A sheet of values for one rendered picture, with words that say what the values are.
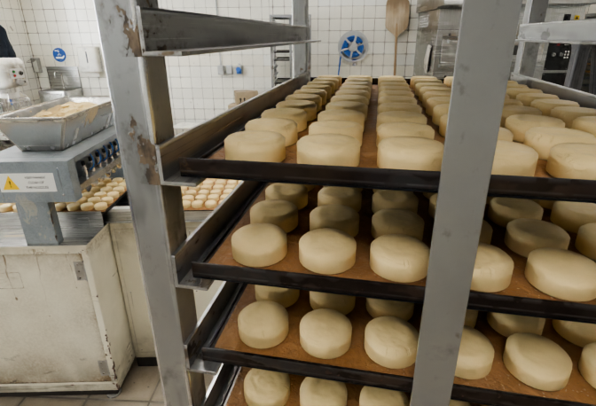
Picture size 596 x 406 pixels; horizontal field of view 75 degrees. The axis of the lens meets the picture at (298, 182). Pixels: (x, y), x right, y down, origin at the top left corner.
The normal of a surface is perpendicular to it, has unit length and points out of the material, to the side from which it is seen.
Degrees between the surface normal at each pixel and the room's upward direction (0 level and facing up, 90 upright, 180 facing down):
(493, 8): 90
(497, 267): 0
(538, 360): 0
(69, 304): 90
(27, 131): 110
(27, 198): 90
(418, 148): 0
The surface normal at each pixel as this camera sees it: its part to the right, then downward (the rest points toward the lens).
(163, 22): 0.98, 0.07
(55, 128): 0.02, 0.65
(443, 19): -0.05, 0.36
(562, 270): 0.00, -0.93
